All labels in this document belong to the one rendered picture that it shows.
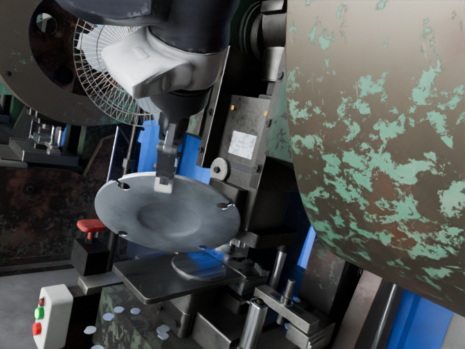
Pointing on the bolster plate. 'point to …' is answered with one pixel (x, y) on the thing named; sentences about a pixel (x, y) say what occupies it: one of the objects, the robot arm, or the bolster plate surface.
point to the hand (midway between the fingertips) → (165, 175)
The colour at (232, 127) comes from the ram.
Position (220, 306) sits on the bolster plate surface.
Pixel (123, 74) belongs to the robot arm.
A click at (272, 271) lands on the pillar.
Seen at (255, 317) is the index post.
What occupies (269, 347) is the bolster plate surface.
